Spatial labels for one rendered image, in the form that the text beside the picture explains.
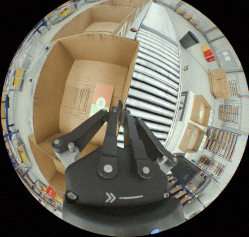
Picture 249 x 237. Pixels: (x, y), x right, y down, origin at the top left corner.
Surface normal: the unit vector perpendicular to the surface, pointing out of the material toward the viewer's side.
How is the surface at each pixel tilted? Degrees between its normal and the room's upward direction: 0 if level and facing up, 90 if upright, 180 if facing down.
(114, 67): 1
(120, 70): 1
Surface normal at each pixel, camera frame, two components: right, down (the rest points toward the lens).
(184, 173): -0.94, -0.31
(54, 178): 0.26, -0.96
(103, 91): 0.13, 0.08
